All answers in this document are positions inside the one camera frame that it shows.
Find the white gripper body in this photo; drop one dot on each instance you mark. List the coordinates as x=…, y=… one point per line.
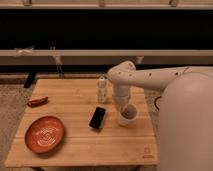
x=121, y=96

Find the white ceramic cup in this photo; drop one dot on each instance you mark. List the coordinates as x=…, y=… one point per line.
x=126, y=114

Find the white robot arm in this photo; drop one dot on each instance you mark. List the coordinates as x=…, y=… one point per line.
x=185, y=128

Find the orange ceramic plate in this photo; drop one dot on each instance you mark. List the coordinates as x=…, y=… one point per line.
x=44, y=134

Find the small clear bottle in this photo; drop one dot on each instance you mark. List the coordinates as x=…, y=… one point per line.
x=101, y=90

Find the black smartphone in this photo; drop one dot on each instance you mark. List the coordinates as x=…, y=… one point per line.
x=97, y=118

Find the red chili pepper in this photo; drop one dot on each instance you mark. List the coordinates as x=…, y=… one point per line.
x=37, y=102

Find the black table leg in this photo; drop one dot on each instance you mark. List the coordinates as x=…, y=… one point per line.
x=29, y=80

